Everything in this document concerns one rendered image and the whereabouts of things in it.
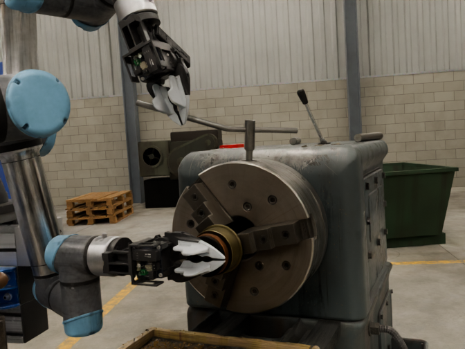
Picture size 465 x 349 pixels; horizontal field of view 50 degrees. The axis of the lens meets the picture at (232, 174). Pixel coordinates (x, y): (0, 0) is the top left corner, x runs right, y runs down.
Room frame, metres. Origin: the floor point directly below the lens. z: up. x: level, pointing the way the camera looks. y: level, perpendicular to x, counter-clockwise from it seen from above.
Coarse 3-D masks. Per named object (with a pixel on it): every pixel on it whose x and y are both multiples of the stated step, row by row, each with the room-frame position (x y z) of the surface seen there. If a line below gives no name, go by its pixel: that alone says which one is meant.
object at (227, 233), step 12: (216, 228) 0.92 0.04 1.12; (228, 228) 0.92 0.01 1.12; (204, 240) 0.87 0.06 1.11; (216, 240) 0.87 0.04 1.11; (228, 240) 0.89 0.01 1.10; (240, 240) 0.91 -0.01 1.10; (228, 252) 0.88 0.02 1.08; (240, 252) 0.91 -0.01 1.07; (228, 264) 0.89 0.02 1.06; (204, 276) 0.88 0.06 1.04
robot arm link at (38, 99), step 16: (0, 80) 0.85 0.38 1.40; (16, 80) 0.84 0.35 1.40; (32, 80) 0.85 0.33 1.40; (48, 80) 0.87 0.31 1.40; (0, 96) 0.83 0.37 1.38; (16, 96) 0.83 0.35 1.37; (32, 96) 0.85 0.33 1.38; (48, 96) 0.87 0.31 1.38; (64, 96) 0.89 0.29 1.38; (0, 112) 0.82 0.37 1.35; (16, 112) 0.83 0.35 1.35; (32, 112) 0.85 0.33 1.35; (48, 112) 0.87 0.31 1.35; (64, 112) 0.89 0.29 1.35; (0, 128) 0.83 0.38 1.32; (16, 128) 0.85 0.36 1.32; (32, 128) 0.85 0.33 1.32; (48, 128) 0.87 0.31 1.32
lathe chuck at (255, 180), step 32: (256, 160) 1.06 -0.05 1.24; (224, 192) 1.02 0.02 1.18; (256, 192) 0.99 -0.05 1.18; (288, 192) 0.96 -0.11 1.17; (192, 224) 1.06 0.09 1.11; (256, 224) 0.99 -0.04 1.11; (320, 224) 1.01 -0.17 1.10; (256, 256) 0.99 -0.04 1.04; (288, 256) 0.97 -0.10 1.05; (320, 256) 1.02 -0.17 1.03; (256, 288) 1.00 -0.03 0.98; (288, 288) 0.97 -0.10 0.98
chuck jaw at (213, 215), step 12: (192, 192) 1.00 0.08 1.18; (204, 192) 1.01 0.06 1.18; (192, 204) 1.00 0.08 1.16; (204, 204) 0.97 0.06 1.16; (216, 204) 1.01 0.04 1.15; (192, 216) 0.98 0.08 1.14; (204, 216) 0.97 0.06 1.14; (216, 216) 0.97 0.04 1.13; (228, 216) 1.01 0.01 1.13; (204, 228) 0.95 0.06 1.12
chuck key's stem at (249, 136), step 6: (246, 120) 1.03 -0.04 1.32; (252, 120) 1.03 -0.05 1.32; (246, 126) 1.03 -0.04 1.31; (252, 126) 1.03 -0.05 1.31; (246, 132) 1.03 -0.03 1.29; (252, 132) 1.03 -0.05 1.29; (246, 138) 1.03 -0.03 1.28; (252, 138) 1.03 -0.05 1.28; (246, 144) 1.03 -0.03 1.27; (252, 144) 1.03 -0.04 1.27; (246, 150) 1.04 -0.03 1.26; (252, 150) 1.04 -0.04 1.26; (246, 156) 1.04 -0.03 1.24; (252, 156) 1.04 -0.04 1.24
